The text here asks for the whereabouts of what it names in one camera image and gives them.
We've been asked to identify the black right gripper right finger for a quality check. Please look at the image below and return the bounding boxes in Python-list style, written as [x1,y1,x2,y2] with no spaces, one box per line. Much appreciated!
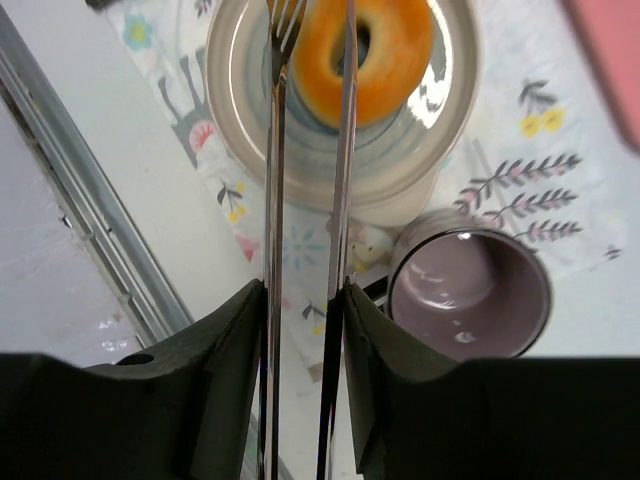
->
[344,285,639,479]

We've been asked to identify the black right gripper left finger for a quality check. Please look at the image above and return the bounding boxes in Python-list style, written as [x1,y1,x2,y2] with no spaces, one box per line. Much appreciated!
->
[1,280,265,479]

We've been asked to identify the orange glazed bagel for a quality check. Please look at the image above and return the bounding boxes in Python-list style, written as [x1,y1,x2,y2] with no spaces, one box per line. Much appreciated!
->
[292,1,434,128]

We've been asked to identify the metal serving tongs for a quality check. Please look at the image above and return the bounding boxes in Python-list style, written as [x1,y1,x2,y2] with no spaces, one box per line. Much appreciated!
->
[258,1,358,479]

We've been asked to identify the purple mug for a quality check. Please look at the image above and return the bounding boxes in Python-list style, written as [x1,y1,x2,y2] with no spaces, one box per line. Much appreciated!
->
[385,208,553,361]

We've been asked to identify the beige ceramic plate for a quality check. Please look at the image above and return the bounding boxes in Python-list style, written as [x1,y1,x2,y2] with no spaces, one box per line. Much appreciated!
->
[205,1,481,227]

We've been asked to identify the floral cloth placemat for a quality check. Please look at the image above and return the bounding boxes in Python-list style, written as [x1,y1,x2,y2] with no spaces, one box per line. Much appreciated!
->
[106,1,627,382]

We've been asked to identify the pink plastic tray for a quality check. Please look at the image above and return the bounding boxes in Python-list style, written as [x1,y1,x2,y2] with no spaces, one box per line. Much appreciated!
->
[562,0,639,152]

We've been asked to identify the aluminium table frame rail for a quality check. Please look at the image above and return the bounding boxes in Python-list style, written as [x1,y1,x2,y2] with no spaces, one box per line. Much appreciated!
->
[1,12,193,346]

